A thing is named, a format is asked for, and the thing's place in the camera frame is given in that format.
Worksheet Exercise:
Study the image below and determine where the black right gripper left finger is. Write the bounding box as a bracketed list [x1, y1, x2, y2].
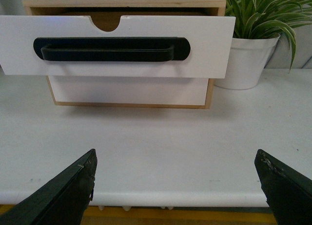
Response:
[0, 149, 98, 225]

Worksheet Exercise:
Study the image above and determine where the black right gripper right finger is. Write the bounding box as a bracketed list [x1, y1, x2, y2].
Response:
[254, 149, 312, 225]

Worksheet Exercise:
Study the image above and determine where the white drawer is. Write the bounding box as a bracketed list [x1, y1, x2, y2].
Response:
[0, 16, 235, 78]
[48, 76, 208, 105]

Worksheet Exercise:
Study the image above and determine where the white plant pot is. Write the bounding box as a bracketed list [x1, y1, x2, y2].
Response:
[214, 35, 280, 90]

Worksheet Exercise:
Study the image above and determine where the green spider plant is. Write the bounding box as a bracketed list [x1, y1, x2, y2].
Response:
[224, 0, 312, 65]

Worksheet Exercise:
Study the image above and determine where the black drawer handle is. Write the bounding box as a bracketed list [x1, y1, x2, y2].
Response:
[33, 37, 191, 62]

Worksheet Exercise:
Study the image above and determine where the wooden drawer cabinet frame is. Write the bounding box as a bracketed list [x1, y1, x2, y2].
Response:
[23, 0, 226, 109]

